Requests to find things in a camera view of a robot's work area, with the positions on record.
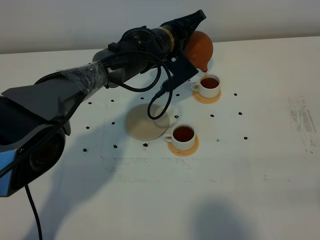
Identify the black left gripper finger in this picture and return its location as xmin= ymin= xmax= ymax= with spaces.
xmin=173 ymin=9 xmax=207 ymax=34

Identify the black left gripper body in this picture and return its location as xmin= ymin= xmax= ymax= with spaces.
xmin=159 ymin=21 xmax=193 ymax=56

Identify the brown clay teapot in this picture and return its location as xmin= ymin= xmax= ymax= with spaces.
xmin=185 ymin=31 xmax=214 ymax=73

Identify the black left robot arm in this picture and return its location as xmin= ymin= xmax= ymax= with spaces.
xmin=0 ymin=10 xmax=206 ymax=197

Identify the beige round teapot coaster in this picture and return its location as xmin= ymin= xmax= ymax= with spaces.
xmin=124 ymin=103 xmax=170 ymax=141

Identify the far white teacup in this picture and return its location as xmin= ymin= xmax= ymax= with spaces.
xmin=191 ymin=74 xmax=221 ymax=99

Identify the white teacup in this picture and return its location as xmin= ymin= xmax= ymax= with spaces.
xmin=191 ymin=74 xmax=221 ymax=99
xmin=163 ymin=123 xmax=197 ymax=151

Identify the far orange cup coaster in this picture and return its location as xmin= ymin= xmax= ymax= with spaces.
xmin=192 ymin=90 xmax=222 ymax=104

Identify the orange cup coaster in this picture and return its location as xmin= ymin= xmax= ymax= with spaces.
xmin=192 ymin=90 xmax=222 ymax=104
xmin=167 ymin=137 xmax=200 ymax=157

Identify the near white teacup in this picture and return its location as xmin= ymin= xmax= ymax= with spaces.
xmin=163 ymin=123 xmax=197 ymax=151

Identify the near orange cup coaster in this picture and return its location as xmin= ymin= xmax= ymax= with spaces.
xmin=167 ymin=137 xmax=200 ymax=157

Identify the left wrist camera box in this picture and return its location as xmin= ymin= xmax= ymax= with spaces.
xmin=167 ymin=51 xmax=199 ymax=90

